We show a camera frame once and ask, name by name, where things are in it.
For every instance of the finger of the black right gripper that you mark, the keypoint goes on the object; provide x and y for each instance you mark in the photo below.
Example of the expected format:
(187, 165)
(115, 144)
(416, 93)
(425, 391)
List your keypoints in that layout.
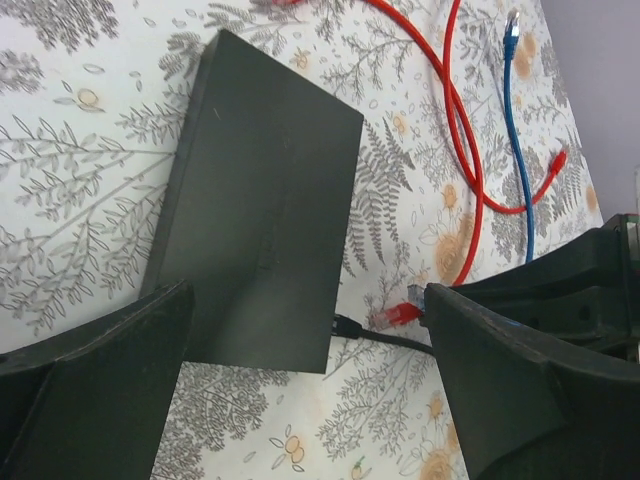
(586, 292)

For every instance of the floral patterned table mat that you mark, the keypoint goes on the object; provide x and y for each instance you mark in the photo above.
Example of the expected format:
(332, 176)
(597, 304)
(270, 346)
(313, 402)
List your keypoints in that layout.
(93, 98)

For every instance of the black network switch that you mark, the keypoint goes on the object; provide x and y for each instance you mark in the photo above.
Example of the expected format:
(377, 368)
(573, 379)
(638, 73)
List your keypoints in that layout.
(256, 211)

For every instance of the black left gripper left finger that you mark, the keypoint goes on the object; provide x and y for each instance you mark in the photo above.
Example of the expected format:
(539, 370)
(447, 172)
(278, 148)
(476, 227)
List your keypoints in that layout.
(91, 403)

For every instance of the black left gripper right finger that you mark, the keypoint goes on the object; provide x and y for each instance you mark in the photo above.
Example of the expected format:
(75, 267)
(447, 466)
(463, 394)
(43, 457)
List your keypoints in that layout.
(527, 405)

